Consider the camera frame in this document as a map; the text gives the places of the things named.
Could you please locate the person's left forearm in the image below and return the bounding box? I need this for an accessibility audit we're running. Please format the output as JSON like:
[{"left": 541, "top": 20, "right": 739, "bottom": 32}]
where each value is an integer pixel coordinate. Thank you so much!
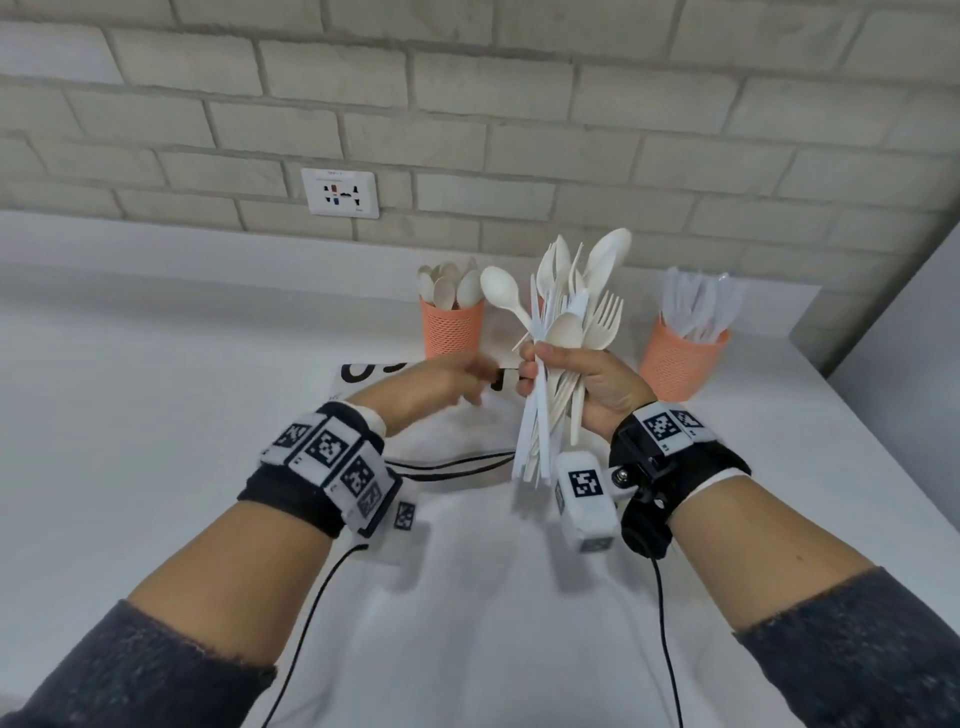
[{"left": 0, "top": 498, "right": 335, "bottom": 728}]

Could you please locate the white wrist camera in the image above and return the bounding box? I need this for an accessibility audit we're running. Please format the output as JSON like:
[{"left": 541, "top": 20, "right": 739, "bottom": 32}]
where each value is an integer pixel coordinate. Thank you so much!
[
  {"left": 553, "top": 449, "right": 624, "bottom": 555},
  {"left": 367, "top": 491, "right": 433, "bottom": 568}
]

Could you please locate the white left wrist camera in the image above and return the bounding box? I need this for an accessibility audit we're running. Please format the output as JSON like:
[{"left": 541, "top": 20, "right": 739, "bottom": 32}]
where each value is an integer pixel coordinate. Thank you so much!
[{"left": 367, "top": 491, "right": 433, "bottom": 568}]

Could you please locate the black left wristband with markers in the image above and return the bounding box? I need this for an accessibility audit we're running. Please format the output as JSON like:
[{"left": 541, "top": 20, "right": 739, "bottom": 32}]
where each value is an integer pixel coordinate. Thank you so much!
[{"left": 237, "top": 401, "right": 406, "bottom": 540}]

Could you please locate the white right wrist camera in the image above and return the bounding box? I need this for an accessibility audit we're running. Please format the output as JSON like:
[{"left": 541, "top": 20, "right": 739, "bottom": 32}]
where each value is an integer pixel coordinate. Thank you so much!
[{"left": 553, "top": 449, "right": 624, "bottom": 555}]

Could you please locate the black right camera cable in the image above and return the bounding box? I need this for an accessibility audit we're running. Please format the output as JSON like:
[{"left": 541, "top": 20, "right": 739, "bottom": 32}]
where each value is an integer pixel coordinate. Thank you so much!
[{"left": 650, "top": 558, "right": 684, "bottom": 728}]

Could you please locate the person's right forearm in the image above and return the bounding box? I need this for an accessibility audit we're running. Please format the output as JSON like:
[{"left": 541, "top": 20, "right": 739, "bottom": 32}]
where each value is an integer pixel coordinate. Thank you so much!
[{"left": 667, "top": 473, "right": 960, "bottom": 728}]

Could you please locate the black wristband with markers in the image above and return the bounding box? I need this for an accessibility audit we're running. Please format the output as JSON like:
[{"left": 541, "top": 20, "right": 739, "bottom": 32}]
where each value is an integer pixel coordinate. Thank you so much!
[
  {"left": 608, "top": 401, "right": 753, "bottom": 560},
  {"left": 237, "top": 401, "right": 406, "bottom": 540}
]

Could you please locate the orange mesh knife cup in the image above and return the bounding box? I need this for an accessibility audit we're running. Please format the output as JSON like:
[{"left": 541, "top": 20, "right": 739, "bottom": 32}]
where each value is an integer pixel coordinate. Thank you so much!
[{"left": 638, "top": 314, "right": 733, "bottom": 403}]

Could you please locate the bunch of white plastic spoons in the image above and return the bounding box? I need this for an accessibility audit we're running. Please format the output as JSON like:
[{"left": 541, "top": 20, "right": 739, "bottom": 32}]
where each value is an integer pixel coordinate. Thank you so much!
[{"left": 416, "top": 258, "right": 485, "bottom": 311}]

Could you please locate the white wall socket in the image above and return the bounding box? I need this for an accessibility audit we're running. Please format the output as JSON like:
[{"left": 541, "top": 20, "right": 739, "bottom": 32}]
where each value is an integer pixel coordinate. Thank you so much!
[{"left": 299, "top": 167, "right": 381, "bottom": 220}]

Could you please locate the person's right hand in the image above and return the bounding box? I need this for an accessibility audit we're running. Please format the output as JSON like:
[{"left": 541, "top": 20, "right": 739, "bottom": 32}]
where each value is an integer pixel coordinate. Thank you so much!
[{"left": 517, "top": 341, "right": 660, "bottom": 442}]

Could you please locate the grey cabinet panel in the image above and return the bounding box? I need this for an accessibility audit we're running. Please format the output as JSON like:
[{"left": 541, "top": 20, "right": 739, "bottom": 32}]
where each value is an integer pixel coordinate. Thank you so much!
[{"left": 828, "top": 224, "right": 960, "bottom": 481}]

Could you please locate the black right wristband with markers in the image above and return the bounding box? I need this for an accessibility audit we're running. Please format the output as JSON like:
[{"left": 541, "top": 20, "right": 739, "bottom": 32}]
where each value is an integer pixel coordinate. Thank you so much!
[{"left": 608, "top": 401, "right": 753, "bottom": 560}]

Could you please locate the grey zip pouch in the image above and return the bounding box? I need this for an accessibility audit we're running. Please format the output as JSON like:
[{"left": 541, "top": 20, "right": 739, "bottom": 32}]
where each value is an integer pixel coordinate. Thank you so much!
[{"left": 326, "top": 358, "right": 541, "bottom": 493}]

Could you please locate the person's left hand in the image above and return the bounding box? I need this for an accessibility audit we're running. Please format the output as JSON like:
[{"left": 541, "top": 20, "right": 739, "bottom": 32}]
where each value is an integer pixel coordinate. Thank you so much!
[{"left": 346, "top": 352, "right": 505, "bottom": 440}]

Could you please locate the orange mesh spoon cup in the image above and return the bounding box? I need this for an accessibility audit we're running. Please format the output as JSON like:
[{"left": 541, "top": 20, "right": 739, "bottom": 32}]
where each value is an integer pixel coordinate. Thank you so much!
[{"left": 419, "top": 296, "right": 487, "bottom": 360}]

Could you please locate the black camera cable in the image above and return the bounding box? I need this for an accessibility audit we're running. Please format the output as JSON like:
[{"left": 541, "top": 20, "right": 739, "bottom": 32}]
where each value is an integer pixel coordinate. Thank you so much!
[
  {"left": 262, "top": 543, "right": 370, "bottom": 728},
  {"left": 650, "top": 558, "right": 684, "bottom": 728}
]

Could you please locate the black left camera cable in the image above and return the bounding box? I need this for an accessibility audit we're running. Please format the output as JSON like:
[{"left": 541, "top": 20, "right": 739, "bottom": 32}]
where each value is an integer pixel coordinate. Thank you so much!
[{"left": 262, "top": 543, "right": 370, "bottom": 728}]

